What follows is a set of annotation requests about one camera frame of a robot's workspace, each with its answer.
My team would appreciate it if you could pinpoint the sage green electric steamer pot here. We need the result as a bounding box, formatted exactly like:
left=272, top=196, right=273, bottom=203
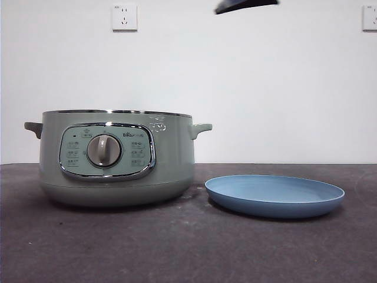
left=24, top=109, right=213, bottom=208

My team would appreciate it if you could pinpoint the blue round plate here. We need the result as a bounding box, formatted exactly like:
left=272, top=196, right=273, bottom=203
left=204, top=175, right=345, bottom=219

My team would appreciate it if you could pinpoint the white wall socket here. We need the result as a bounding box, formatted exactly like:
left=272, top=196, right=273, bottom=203
left=362, top=4, right=377, bottom=32
left=111, top=3, right=138, bottom=32

